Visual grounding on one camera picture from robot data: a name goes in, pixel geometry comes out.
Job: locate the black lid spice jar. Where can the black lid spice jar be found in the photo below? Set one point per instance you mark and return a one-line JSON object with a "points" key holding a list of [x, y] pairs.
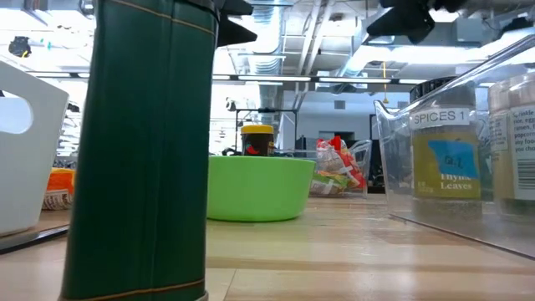
{"points": [[445, 167]]}

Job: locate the black metal rack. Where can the black metal rack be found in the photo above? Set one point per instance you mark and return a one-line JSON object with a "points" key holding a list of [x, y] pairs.
{"points": [[267, 110]]}

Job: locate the long clear plastic bin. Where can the long clear plastic bin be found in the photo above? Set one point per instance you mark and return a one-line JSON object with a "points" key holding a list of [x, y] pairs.
{"points": [[397, 167]]}

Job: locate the yellow lid seasoning jar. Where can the yellow lid seasoning jar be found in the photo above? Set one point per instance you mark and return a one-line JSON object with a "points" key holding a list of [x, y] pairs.
{"points": [[257, 140]]}

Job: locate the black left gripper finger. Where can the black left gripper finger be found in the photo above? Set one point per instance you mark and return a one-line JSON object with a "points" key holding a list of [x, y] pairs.
{"points": [[232, 33], [234, 7]]}

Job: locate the ceiling light strip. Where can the ceiling light strip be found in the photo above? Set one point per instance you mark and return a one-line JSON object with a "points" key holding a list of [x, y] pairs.
{"points": [[271, 78]]}

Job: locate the green plastic bowl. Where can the green plastic bowl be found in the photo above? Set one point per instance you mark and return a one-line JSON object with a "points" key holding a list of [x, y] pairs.
{"points": [[259, 188]]}

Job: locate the pile of snack packets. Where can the pile of snack packets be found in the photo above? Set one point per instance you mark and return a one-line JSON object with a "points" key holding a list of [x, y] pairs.
{"points": [[347, 163]]}

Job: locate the black ceiling dome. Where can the black ceiling dome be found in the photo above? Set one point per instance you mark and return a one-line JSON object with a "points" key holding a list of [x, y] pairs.
{"points": [[20, 47]]}

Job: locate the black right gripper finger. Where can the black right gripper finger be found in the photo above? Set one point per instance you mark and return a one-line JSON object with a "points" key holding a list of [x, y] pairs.
{"points": [[401, 25]]}

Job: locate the white plastic bin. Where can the white plastic bin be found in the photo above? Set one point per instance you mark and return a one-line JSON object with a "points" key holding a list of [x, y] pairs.
{"points": [[29, 188]]}

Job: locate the dark green tin box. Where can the dark green tin box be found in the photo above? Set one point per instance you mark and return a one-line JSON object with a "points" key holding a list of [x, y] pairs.
{"points": [[138, 167]]}

